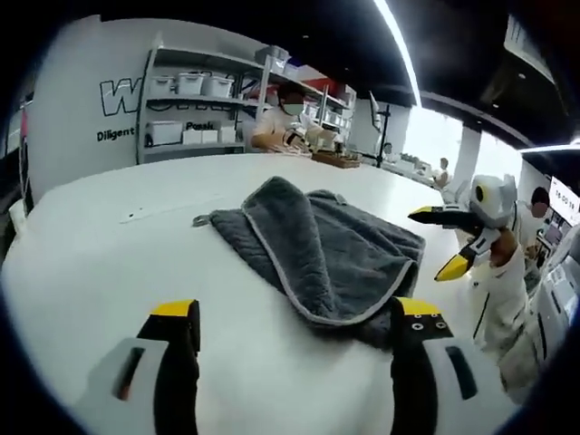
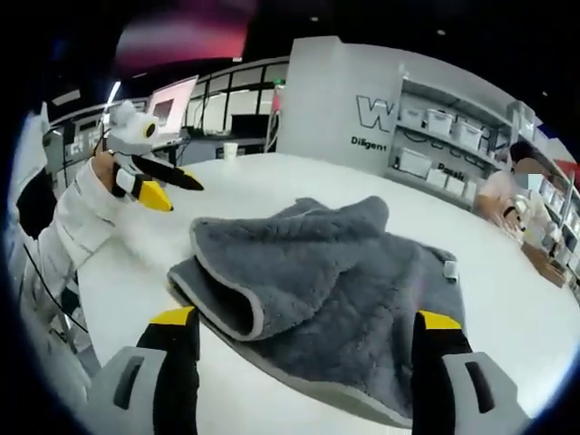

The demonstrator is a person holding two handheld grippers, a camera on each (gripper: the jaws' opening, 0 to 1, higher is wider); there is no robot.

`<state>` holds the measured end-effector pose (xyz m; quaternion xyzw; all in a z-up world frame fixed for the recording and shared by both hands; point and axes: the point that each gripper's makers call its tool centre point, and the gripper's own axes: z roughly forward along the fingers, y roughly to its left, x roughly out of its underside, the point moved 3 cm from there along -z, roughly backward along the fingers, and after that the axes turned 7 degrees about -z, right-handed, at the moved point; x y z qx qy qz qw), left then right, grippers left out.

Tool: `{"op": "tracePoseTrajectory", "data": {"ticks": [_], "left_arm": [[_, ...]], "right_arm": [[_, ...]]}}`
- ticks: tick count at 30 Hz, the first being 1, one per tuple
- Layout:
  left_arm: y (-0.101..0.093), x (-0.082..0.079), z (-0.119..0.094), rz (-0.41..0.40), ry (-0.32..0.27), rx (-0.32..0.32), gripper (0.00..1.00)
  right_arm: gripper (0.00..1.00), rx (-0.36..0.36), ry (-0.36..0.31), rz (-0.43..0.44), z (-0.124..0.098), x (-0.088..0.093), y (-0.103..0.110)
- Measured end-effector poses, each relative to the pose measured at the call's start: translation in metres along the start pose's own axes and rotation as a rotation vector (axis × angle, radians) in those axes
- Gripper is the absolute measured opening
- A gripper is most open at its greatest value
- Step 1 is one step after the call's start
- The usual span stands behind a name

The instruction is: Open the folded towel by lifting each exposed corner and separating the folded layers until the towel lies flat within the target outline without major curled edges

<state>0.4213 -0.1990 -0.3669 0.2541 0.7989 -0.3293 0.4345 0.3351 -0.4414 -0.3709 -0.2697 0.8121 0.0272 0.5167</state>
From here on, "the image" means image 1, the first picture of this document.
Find grey fluffy towel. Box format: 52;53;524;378
192;175;427;353

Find white flat strip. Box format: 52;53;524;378
118;194;227;226

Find person's right hand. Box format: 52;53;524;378
488;228;521;268

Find clock display monitor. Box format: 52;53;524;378
546;176;580;219

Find white worn device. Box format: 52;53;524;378
534;253;577;363

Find black stand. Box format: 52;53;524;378
369;90;393;169

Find wooden tray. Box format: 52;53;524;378
311;151;363;170

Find air conditioner vent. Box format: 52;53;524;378
503;13;559;86

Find long light strip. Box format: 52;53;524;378
372;0;425;109

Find large white storage box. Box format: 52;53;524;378
145;121;185;147

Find clear storage bin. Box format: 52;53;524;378
256;44;291;70

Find white lidded storage bin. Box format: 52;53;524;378
149;74;176;97
176;72;208;97
203;75;236;99

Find grey metal shelf unit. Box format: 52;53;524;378
135;31;360;165

